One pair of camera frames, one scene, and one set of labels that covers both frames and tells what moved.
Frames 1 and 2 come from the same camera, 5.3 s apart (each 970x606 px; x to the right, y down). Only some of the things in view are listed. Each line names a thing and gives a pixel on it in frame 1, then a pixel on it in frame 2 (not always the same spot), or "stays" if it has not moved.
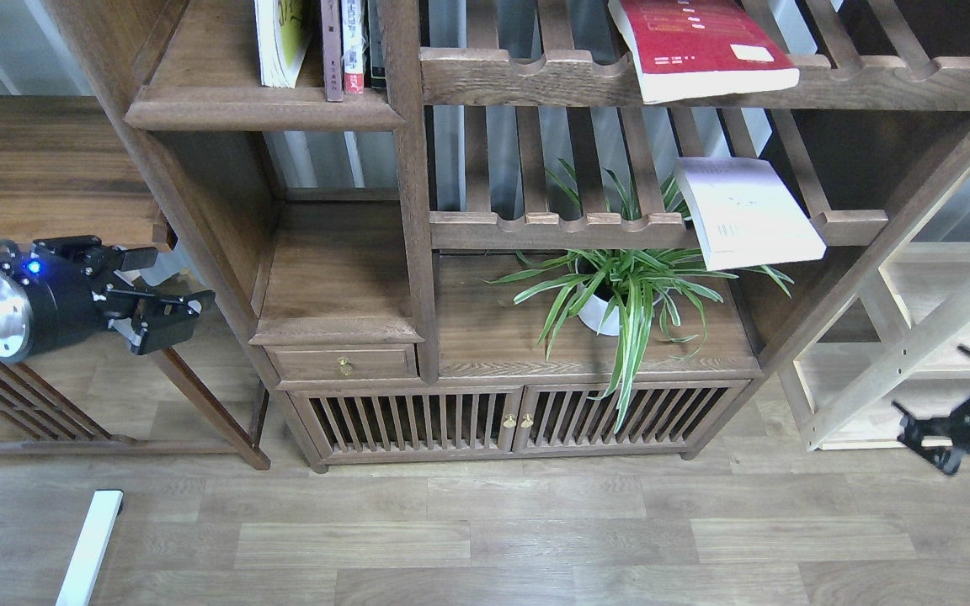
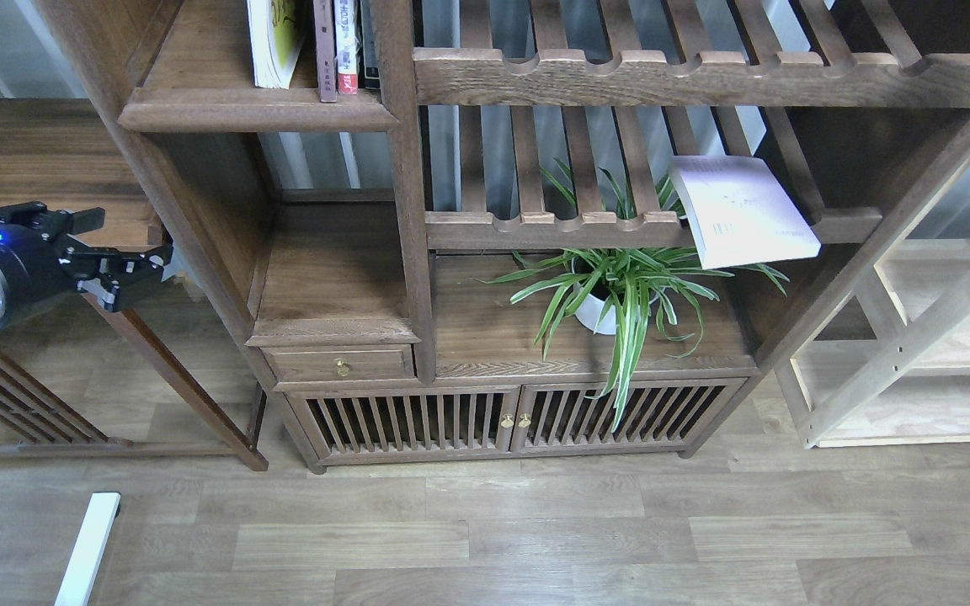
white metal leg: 104,509 stays
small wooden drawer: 342,361 stays
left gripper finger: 151,321 to 114,276
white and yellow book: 284,28 stays
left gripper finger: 97,260 to 35,217
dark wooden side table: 21,167 stays
